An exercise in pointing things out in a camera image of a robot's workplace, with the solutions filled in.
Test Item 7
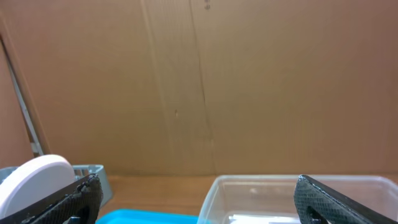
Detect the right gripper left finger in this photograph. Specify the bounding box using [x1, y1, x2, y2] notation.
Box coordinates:
[1, 174, 103, 224]

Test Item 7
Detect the clear plastic bin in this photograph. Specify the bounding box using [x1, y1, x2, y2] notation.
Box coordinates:
[198, 175, 397, 224]

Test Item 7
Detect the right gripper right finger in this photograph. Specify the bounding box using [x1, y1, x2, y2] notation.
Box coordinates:
[294, 175, 397, 224]

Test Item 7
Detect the teal plastic tray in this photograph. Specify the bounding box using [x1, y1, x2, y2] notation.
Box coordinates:
[96, 209, 198, 224]

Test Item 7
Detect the grey dishwasher rack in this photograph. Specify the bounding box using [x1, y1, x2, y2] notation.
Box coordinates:
[0, 164, 113, 208]

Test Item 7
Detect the large white plate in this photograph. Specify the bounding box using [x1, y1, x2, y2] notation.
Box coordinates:
[1, 155, 75, 218]

